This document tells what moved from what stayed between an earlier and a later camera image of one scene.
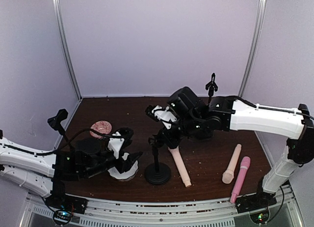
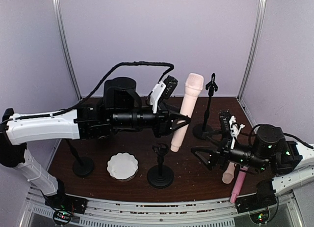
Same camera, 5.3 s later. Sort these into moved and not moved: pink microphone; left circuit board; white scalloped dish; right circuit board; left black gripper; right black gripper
Moved: right black gripper; left black gripper
Not moved: right circuit board; pink microphone; white scalloped dish; left circuit board
